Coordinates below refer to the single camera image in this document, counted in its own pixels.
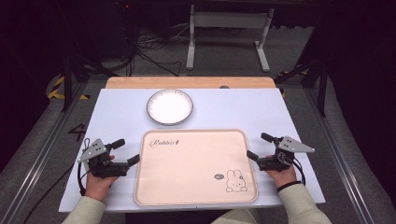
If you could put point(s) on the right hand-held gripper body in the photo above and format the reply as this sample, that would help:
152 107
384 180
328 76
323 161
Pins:
280 161

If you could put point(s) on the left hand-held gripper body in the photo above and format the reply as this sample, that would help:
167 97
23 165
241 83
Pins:
100 166

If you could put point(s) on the person's right hand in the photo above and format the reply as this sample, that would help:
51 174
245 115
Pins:
285 178

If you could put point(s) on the person's left hand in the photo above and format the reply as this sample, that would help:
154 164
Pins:
97 188

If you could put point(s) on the black wristband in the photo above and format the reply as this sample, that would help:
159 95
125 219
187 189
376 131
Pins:
288 185

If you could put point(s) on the white table cover sheet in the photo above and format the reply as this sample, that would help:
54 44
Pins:
236 109

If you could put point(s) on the pink tray with rabbit print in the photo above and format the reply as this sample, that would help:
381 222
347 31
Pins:
190 169

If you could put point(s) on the person's cream trouser leg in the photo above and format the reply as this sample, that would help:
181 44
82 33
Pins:
239 217

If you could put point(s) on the white plate with dark rim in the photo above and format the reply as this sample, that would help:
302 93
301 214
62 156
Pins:
169 106

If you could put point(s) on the black tripod stand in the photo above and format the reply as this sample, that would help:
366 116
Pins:
320 84
70 77

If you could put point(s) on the wooden table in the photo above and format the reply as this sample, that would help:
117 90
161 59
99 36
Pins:
186 82

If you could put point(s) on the black box with red light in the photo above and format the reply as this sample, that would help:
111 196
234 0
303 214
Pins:
121 28

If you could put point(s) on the white metal stand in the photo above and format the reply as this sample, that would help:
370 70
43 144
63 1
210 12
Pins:
229 20

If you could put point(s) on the aluminium floor rail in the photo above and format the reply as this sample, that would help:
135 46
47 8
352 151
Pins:
37 165
339 161

